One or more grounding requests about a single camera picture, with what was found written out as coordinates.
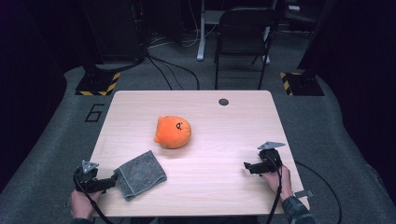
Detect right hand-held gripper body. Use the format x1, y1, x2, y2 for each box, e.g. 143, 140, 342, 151
257, 141, 286, 175

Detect grey towel cloth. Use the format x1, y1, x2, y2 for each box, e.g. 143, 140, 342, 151
113, 150, 168, 203

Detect person's right hand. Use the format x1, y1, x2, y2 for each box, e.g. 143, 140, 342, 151
262, 166, 293, 202

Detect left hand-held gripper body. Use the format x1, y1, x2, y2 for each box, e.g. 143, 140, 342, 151
73, 160, 108, 194

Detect black stand base striped edge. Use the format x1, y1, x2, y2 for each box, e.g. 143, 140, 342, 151
279, 71, 325, 97
75, 71, 121, 97

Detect white desk frame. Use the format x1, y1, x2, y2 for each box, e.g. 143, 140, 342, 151
196, 0, 278, 65

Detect orange plush toy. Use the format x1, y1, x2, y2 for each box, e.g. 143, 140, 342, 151
153, 115, 192, 149

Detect hand-held gripper black cable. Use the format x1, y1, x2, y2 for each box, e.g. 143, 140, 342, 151
73, 174, 115, 224
265, 157, 284, 224

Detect black folding chair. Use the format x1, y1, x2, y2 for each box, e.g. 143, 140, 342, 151
214, 7, 279, 91

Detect left hand-held gripper black cable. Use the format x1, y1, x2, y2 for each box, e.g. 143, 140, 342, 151
73, 174, 115, 224

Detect right hand-held gripper black cable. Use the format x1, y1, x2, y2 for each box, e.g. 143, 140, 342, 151
265, 157, 284, 224

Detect black floor cable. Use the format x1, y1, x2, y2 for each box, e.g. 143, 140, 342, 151
146, 55, 174, 91
146, 54, 201, 91
294, 161, 344, 224

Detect dark curtain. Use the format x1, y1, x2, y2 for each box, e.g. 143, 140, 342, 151
297, 0, 396, 206
0, 0, 85, 194

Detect white cable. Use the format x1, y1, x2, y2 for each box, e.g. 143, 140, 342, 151
181, 0, 200, 49

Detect person's left hand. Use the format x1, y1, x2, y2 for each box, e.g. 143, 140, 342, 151
69, 189, 102, 220

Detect dark equipment cabinet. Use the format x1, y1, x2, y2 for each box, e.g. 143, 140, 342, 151
78, 0, 148, 63

